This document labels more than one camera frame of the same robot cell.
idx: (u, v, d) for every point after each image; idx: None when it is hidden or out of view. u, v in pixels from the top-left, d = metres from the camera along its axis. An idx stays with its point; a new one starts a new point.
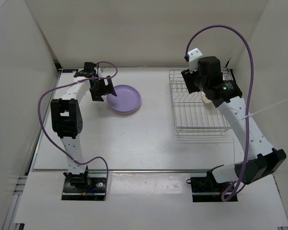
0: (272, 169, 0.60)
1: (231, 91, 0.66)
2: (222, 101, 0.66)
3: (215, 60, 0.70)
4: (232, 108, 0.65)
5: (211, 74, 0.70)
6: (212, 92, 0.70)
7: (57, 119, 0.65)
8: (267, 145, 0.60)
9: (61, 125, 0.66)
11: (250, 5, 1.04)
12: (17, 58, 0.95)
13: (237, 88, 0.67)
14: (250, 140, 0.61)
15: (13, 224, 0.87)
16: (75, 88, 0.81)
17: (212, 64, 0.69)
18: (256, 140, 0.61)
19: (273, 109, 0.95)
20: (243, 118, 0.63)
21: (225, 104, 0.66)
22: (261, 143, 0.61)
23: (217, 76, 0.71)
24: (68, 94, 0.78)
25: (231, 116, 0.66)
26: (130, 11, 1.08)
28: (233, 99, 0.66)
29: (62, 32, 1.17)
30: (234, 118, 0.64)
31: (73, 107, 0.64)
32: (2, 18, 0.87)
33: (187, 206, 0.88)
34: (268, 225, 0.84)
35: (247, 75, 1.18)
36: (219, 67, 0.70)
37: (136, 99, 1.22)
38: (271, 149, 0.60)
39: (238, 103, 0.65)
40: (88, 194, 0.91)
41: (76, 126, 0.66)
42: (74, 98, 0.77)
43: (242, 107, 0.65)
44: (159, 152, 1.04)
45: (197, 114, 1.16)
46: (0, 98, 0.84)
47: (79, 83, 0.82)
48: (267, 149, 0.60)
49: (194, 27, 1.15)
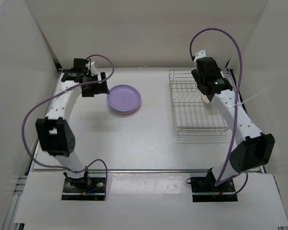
0: (265, 157, 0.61)
1: (222, 86, 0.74)
2: (214, 93, 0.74)
3: (210, 60, 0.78)
4: (222, 98, 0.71)
5: (207, 72, 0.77)
6: (206, 87, 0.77)
7: (45, 143, 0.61)
8: (256, 129, 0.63)
9: (50, 147, 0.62)
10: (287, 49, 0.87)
11: (250, 5, 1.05)
12: (17, 57, 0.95)
13: (227, 83, 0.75)
14: (239, 124, 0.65)
15: (13, 224, 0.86)
16: (63, 100, 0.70)
17: (207, 63, 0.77)
18: (245, 125, 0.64)
19: (273, 109, 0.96)
20: (232, 105, 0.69)
21: (215, 96, 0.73)
22: (249, 127, 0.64)
23: (212, 75, 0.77)
24: (55, 110, 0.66)
25: (222, 106, 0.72)
26: (130, 11, 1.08)
28: (223, 91, 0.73)
29: (62, 32, 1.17)
30: (224, 106, 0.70)
31: (61, 128, 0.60)
32: (2, 18, 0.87)
33: (187, 206, 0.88)
34: (269, 225, 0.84)
35: (247, 75, 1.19)
36: (215, 67, 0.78)
37: (136, 99, 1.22)
38: (259, 133, 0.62)
39: (228, 94, 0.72)
40: (88, 194, 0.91)
41: (67, 147, 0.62)
42: (64, 114, 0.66)
43: (232, 97, 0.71)
44: (160, 152, 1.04)
45: (197, 114, 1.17)
46: (1, 98, 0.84)
47: (67, 91, 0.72)
48: (255, 133, 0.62)
49: (194, 28, 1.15)
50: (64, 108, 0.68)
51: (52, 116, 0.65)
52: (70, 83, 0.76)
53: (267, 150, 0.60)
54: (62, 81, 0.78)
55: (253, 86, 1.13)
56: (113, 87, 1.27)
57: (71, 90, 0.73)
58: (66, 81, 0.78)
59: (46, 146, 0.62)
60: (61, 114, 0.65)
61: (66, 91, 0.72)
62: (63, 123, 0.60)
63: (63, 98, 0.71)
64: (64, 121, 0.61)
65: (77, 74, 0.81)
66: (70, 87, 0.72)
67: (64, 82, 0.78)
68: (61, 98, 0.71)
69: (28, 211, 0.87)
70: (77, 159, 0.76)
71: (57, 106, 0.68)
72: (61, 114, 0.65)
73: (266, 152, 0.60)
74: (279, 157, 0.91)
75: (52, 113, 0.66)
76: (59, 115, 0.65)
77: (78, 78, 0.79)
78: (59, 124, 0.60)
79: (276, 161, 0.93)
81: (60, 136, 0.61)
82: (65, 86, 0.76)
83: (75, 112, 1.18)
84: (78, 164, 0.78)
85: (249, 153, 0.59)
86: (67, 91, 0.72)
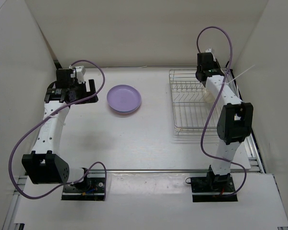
0: (247, 125, 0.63)
1: (215, 73, 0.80)
2: (207, 77, 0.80)
3: (209, 52, 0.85)
4: (212, 80, 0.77)
5: (204, 63, 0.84)
6: (201, 74, 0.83)
7: (35, 177, 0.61)
8: (237, 99, 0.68)
9: (40, 178, 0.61)
10: (287, 48, 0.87)
11: (250, 5, 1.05)
12: (17, 57, 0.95)
13: (220, 71, 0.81)
14: (223, 96, 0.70)
15: (13, 224, 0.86)
16: (50, 128, 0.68)
17: (205, 54, 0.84)
18: (228, 96, 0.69)
19: (273, 109, 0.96)
20: (220, 84, 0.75)
21: (207, 78, 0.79)
22: (232, 97, 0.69)
23: (209, 65, 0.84)
24: (42, 141, 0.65)
25: (212, 87, 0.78)
26: (131, 12, 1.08)
28: (214, 76, 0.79)
29: (62, 32, 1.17)
30: (214, 86, 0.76)
31: (50, 163, 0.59)
32: (2, 18, 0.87)
33: (187, 206, 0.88)
34: (269, 225, 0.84)
35: (247, 75, 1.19)
36: (212, 59, 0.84)
37: (136, 99, 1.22)
38: (240, 102, 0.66)
39: (218, 77, 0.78)
40: (88, 194, 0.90)
41: (59, 177, 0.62)
42: (51, 145, 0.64)
43: (221, 80, 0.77)
44: (160, 152, 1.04)
45: (197, 114, 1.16)
46: (0, 98, 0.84)
47: (53, 115, 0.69)
48: (236, 101, 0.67)
49: (194, 28, 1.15)
50: (51, 137, 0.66)
51: (39, 149, 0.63)
52: (56, 104, 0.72)
53: (247, 117, 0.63)
54: (46, 101, 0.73)
55: (253, 86, 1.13)
56: (113, 87, 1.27)
57: (56, 114, 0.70)
58: (50, 101, 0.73)
59: (37, 180, 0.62)
60: (49, 147, 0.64)
61: (51, 116, 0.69)
62: (52, 157, 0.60)
63: (50, 124, 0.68)
64: (54, 155, 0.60)
65: (63, 91, 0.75)
66: (54, 112, 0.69)
67: (48, 103, 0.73)
68: (48, 125, 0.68)
69: (28, 211, 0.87)
70: (73, 170, 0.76)
71: (43, 136, 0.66)
72: (49, 147, 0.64)
73: (246, 120, 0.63)
74: (279, 157, 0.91)
75: (40, 146, 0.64)
76: (48, 147, 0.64)
77: (64, 95, 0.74)
78: (47, 159, 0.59)
79: (276, 161, 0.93)
81: (51, 170, 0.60)
82: (49, 108, 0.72)
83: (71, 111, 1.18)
84: (76, 173, 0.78)
85: (231, 117, 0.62)
86: (53, 116, 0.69)
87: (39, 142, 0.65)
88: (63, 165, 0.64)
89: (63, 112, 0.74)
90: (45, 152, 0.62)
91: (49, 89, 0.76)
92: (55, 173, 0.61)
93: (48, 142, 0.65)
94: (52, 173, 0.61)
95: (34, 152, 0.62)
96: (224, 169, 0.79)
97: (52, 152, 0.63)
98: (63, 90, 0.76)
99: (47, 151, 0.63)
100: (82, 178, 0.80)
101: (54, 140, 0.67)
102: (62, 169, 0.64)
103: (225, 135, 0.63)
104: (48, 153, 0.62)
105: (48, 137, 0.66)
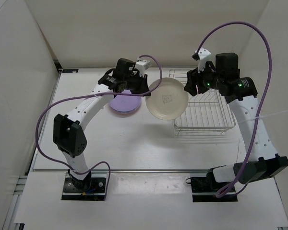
0: (270, 175, 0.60)
1: (246, 89, 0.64)
2: (236, 97, 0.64)
3: (233, 55, 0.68)
4: (243, 107, 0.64)
5: (228, 70, 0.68)
6: (226, 87, 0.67)
7: (58, 138, 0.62)
8: (271, 150, 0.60)
9: (61, 142, 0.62)
10: (287, 49, 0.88)
11: (249, 5, 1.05)
12: (17, 57, 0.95)
13: (253, 86, 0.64)
14: (255, 142, 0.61)
15: (13, 224, 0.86)
16: (88, 104, 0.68)
17: (229, 58, 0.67)
18: (261, 143, 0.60)
19: (274, 109, 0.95)
20: (252, 118, 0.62)
21: (236, 102, 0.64)
22: (265, 146, 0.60)
23: (234, 73, 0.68)
24: (77, 112, 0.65)
25: (240, 115, 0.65)
26: (130, 11, 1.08)
28: (246, 97, 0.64)
29: (62, 31, 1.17)
30: (244, 117, 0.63)
31: (74, 133, 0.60)
32: (2, 18, 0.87)
33: (187, 205, 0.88)
34: (269, 225, 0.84)
35: (247, 74, 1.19)
36: (237, 63, 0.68)
37: (136, 99, 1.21)
38: (274, 156, 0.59)
39: (250, 102, 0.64)
40: (88, 194, 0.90)
41: (74, 148, 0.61)
42: (81, 117, 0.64)
43: (254, 107, 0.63)
44: (161, 153, 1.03)
45: (197, 115, 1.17)
46: (0, 98, 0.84)
47: (97, 96, 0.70)
48: (270, 155, 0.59)
49: (194, 28, 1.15)
50: (85, 111, 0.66)
51: (71, 116, 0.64)
52: (104, 88, 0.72)
53: (275, 172, 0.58)
54: (98, 84, 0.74)
55: None
56: None
57: (101, 97, 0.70)
58: (102, 84, 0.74)
59: (57, 142, 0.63)
60: (79, 119, 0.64)
61: (95, 96, 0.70)
62: (78, 130, 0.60)
63: (90, 101, 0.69)
64: (80, 126, 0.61)
65: (115, 81, 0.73)
66: (100, 94, 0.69)
67: (99, 85, 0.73)
68: (88, 101, 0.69)
69: (28, 211, 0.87)
70: (83, 161, 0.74)
71: (81, 108, 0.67)
72: (78, 118, 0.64)
73: (274, 172, 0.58)
74: None
75: (73, 114, 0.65)
76: (77, 118, 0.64)
77: (115, 86, 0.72)
78: (73, 128, 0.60)
79: None
81: (71, 137, 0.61)
82: (97, 88, 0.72)
83: (64, 110, 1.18)
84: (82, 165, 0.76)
85: (258, 175, 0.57)
86: (97, 97, 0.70)
87: (74, 110, 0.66)
88: (82, 142, 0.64)
89: (107, 97, 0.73)
90: (74, 120, 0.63)
91: (104, 75, 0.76)
92: (73, 143, 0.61)
93: (80, 114, 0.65)
94: (70, 143, 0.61)
95: (66, 116, 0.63)
96: (226, 179, 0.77)
97: (79, 124, 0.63)
98: (116, 81, 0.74)
99: (76, 121, 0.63)
100: (86, 173, 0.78)
101: (87, 116, 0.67)
102: (79, 143, 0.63)
103: (243, 183, 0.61)
104: (76, 122, 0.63)
105: (83, 110, 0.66)
